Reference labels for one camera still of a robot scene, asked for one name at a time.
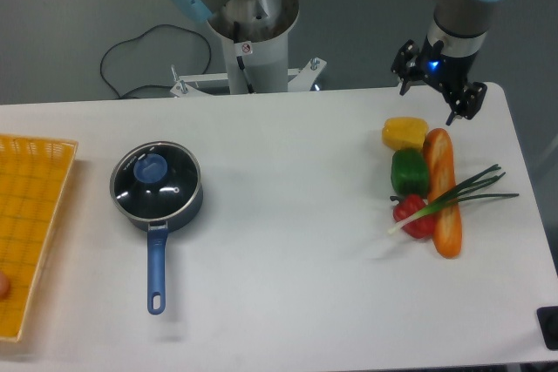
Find orange baguette bread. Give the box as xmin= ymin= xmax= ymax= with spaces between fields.
xmin=423 ymin=128 xmax=462 ymax=259

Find green bell pepper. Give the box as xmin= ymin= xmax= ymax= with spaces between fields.
xmin=391 ymin=148 xmax=430 ymax=198

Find blue saucepan with handle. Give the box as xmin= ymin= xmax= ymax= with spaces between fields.
xmin=111 ymin=187 xmax=204 ymax=315

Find black device at table edge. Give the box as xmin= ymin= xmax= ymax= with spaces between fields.
xmin=536 ymin=306 xmax=558 ymax=351

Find yellow woven basket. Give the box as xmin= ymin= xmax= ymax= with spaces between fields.
xmin=1 ymin=134 xmax=78 ymax=342

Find green spring onion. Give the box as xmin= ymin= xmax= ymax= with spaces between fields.
xmin=387 ymin=164 xmax=521 ymax=235

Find glass pot lid blue knob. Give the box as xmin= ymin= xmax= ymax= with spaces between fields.
xmin=110 ymin=141 xmax=202 ymax=220

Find red bell pepper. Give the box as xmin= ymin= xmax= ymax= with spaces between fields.
xmin=389 ymin=194 xmax=435 ymax=240

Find yellow bell pepper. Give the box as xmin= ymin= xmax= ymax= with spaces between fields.
xmin=381 ymin=117 xmax=429 ymax=151

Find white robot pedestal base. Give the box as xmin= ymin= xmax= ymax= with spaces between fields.
xmin=169 ymin=0 xmax=327 ymax=97

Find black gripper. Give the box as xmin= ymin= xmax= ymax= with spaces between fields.
xmin=391 ymin=40 xmax=487 ymax=125

